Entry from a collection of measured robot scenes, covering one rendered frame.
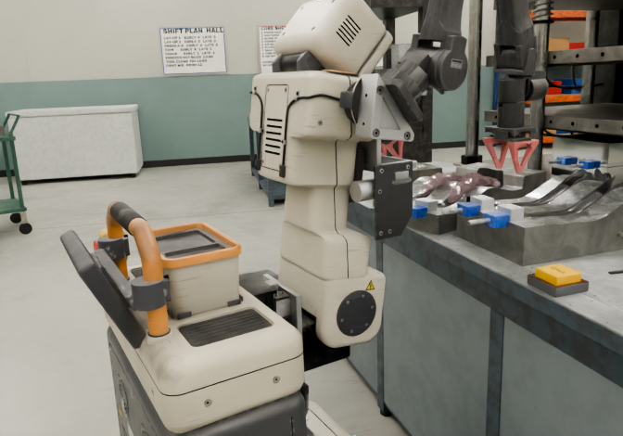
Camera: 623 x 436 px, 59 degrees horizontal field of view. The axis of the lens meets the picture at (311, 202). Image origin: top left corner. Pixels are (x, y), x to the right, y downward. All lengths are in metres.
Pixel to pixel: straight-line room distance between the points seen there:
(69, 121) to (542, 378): 6.98
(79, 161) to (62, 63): 1.55
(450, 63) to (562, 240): 0.52
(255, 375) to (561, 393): 0.65
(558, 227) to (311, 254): 0.56
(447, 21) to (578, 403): 0.78
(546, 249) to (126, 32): 7.60
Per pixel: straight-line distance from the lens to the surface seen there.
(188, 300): 1.02
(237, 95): 8.40
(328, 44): 1.09
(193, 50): 8.37
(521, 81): 1.29
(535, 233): 1.30
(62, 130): 7.74
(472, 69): 2.71
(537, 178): 1.85
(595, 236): 1.43
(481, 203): 1.41
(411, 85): 1.01
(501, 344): 1.40
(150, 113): 8.42
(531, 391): 1.36
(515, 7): 1.24
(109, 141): 7.65
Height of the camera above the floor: 1.23
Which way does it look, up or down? 13 degrees down
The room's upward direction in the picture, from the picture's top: 2 degrees counter-clockwise
